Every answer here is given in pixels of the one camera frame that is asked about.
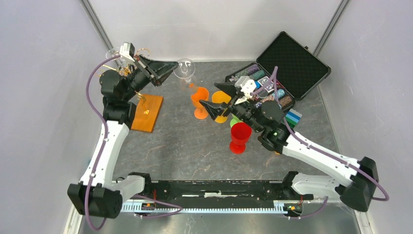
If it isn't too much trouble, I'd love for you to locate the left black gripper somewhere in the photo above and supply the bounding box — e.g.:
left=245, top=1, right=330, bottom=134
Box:
left=122, top=54, right=178, bottom=101

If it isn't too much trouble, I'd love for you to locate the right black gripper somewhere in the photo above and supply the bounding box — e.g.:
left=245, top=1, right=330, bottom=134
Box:
left=199, top=80, right=263, bottom=133

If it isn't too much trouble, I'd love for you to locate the yellow plastic wine glass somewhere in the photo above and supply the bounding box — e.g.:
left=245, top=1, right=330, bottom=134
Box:
left=212, top=91, right=231, bottom=124

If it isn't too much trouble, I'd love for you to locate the orange plastic wine glass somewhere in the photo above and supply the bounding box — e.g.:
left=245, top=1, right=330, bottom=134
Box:
left=190, top=87, right=209, bottom=119

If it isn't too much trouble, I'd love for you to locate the green plastic wine glass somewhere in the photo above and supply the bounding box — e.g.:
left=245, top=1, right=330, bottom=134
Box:
left=230, top=117, right=242, bottom=128

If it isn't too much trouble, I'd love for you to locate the clear wine glass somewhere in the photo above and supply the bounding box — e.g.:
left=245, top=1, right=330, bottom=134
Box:
left=105, top=47, right=122, bottom=66
left=174, top=58, right=197, bottom=94

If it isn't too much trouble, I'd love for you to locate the red plastic wine glass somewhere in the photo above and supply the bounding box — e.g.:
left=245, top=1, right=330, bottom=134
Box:
left=229, top=122, right=252, bottom=154

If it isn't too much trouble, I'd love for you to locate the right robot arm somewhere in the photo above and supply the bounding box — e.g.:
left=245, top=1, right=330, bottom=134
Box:
left=200, top=82, right=379, bottom=212

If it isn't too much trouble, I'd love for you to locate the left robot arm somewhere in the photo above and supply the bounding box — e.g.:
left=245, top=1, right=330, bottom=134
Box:
left=67, top=55, right=178, bottom=221

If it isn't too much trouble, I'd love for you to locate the wooden rack base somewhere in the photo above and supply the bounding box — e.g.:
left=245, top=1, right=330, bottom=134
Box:
left=131, top=93, right=164, bottom=133

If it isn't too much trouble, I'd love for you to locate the blue green brick stack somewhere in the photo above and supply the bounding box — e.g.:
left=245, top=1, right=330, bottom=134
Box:
left=285, top=108, right=302, bottom=129

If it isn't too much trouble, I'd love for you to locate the black poker chip case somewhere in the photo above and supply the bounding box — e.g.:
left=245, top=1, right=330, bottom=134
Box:
left=225, top=32, right=331, bottom=112

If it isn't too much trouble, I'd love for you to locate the gold wire wine glass rack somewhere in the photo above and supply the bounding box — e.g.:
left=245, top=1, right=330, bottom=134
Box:
left=96, top=48, right=150, bottom=106

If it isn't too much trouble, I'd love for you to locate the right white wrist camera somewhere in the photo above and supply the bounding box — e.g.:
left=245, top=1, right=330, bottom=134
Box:
left=234, top=76, right=257, bottom=102

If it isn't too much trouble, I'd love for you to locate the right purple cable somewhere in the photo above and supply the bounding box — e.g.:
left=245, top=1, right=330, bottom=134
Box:
left=251, top=66, right=390, bottom=220

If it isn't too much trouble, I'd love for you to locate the purple cable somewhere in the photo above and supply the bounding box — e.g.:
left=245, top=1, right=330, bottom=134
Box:
left=251, top=66, right=390, bottom=220
left=84, top=55, right=122, bottom=232

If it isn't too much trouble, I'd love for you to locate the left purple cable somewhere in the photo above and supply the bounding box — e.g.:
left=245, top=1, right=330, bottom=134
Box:
left=84, top=55, right=122, bottom=232

